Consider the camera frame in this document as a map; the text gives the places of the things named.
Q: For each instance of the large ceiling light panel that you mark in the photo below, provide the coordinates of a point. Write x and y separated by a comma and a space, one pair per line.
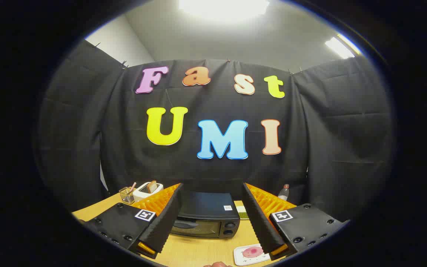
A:
224, 6

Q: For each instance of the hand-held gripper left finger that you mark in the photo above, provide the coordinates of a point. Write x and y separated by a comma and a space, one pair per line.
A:
165, 218

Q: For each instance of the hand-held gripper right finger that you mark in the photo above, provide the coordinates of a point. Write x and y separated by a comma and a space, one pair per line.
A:
260, 218

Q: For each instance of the white rectangular food tray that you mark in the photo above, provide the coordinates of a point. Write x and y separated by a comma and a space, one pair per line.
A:
239, 257

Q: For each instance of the white pop-up toaster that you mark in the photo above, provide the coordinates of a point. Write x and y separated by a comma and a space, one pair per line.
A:
141, 193

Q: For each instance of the toasted bread slice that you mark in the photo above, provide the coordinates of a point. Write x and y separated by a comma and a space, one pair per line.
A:
152, 186

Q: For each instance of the red label plastic water bottle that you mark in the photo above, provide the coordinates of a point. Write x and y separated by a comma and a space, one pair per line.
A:
283, 193

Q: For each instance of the narrow ceiling light strip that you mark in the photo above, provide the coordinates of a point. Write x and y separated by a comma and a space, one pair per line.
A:
341, 46

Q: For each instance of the pink pen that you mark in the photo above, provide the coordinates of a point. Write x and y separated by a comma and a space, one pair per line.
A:
133, 186

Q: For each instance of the pink ham slice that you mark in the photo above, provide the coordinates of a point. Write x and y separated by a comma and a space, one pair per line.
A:
252, 252

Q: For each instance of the black toaster oven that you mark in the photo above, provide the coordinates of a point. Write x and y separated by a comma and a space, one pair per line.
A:
206, 209

